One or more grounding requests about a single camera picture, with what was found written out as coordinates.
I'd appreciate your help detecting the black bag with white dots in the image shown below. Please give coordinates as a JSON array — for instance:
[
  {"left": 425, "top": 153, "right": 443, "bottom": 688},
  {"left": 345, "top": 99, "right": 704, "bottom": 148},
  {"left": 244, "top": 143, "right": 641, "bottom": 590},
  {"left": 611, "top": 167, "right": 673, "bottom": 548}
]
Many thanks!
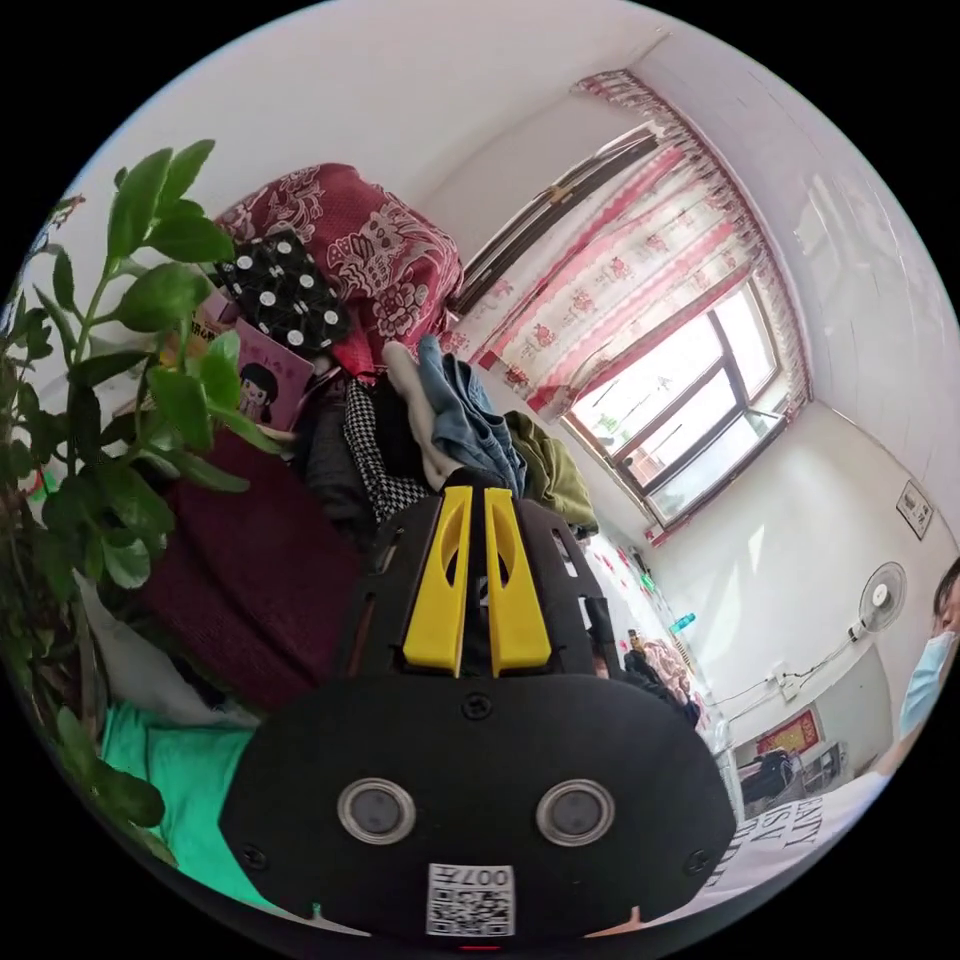
[{"left": 213, "top": 228, "right": 352, "bottom": 354}]

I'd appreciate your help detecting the pink carton with cartoon girl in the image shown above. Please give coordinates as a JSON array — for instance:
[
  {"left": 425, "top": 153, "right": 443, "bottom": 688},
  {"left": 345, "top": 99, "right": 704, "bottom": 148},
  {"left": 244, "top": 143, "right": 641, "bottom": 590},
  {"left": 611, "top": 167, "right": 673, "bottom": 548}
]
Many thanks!
[{"left": 176, "top": 288, "right": 316, "bottom": 434}]

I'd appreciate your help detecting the dark red knit garment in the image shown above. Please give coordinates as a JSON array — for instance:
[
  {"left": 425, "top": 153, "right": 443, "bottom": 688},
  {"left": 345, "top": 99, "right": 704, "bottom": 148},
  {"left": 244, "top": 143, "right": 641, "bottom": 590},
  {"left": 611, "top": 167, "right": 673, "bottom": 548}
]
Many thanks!
[{"left": 134, "top": 427, "right": 370, "bottom": 714}]

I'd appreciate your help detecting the green leafy plant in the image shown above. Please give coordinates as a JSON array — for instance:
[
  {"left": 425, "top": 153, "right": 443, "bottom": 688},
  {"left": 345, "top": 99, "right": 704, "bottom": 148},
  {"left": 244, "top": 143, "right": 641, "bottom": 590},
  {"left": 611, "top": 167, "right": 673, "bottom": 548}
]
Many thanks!
[{"left": 0, "top": 138, "right": 283, "bottom": 871}]

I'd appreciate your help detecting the framed wall picture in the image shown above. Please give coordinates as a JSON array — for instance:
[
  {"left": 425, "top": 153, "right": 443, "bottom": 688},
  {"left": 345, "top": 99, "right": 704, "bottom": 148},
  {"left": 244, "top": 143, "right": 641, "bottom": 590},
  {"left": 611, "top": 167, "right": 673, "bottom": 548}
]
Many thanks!
[{"left": 896, "top": 479, "right": 935, "bottom": 541}]

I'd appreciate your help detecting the white wall fan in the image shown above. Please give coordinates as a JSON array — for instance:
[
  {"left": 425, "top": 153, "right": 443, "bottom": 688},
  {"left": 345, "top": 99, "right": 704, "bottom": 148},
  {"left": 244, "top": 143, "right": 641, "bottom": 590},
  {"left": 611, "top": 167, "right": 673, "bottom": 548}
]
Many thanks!
[{"left": 847, "top": 560, "right": 909, "bottom": 640}]

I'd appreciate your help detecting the bed with green sheet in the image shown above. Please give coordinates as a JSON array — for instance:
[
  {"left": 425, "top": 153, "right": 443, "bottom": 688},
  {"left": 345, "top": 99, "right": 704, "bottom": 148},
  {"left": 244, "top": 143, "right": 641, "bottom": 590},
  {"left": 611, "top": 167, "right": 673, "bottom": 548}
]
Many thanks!
[{"left": 99, "top": 703, "right": 305, "bottom": 910}]

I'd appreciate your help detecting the window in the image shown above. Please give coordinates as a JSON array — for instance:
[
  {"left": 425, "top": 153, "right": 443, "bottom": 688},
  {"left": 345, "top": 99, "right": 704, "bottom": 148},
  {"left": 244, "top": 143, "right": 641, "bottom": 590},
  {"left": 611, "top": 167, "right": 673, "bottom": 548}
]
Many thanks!
[{"left": 562, "top": 277, "right": 808, "bottom": 528}]

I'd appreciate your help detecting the red patterned rolled quilt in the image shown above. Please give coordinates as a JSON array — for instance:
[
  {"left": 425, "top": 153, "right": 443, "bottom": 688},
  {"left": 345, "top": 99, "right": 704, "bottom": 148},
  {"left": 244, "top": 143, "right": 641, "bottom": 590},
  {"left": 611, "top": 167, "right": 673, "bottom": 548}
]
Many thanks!
[{"left": 213, "top": 163, "right": 466, "bottom": 376}]

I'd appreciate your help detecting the pile of clothes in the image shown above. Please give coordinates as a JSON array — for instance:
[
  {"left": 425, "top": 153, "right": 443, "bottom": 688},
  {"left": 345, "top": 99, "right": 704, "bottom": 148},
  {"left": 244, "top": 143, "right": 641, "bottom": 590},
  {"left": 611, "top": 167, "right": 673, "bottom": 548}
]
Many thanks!
[{"left": 296, "top": 333, "right": 601, "bottom": 535}]

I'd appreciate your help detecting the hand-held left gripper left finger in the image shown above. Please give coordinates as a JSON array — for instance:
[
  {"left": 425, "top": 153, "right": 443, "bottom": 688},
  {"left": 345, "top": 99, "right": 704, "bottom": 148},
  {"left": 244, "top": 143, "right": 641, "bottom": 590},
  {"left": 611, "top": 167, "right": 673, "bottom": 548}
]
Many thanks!
[{"left": 403, "top": 485, "right": 475, "bottom": 667}]

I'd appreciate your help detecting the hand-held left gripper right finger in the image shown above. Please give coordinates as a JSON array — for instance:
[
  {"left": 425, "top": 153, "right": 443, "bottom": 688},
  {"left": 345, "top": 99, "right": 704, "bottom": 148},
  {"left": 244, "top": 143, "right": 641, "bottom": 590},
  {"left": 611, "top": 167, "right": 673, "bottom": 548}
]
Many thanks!
[{"left": 483, "top": 487, "right": 554, "bottom": 675}]

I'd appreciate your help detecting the red and white patterned curtain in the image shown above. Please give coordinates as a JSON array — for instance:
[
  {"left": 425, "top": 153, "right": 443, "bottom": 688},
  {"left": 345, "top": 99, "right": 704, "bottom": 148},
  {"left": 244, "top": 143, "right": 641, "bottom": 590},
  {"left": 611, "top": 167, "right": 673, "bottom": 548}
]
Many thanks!
[{"left": 457, "top": 71, "right": 815, "bottom": 423}]

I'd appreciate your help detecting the person's body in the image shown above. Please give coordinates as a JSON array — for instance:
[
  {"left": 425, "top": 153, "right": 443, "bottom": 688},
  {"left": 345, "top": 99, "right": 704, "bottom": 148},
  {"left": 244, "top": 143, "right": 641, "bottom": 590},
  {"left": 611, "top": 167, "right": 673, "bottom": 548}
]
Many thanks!
[{"left": 659, "top": 554, "right": 960, "bottom": 928}]

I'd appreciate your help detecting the person's left hand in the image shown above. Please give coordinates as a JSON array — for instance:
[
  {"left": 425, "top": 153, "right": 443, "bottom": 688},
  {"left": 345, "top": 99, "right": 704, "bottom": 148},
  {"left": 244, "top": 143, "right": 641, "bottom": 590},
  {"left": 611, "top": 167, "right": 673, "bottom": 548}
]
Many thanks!
[{"left": 593, "top": 905, "right": 661, "bottom": 940}]

